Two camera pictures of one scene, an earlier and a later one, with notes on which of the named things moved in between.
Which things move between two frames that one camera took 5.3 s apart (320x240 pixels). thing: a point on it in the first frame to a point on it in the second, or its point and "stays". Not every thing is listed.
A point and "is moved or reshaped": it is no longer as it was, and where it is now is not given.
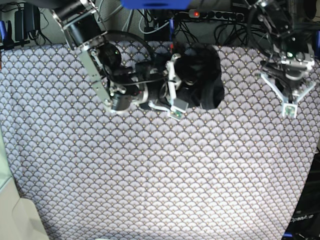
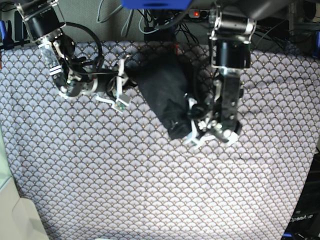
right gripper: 289,68 to 221,125
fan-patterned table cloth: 232,172 stays
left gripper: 146,85 to 75,83
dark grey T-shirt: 198,75 is moved or reshaped
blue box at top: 156,4 stays
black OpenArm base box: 304,223 stays
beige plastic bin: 19,218 stays
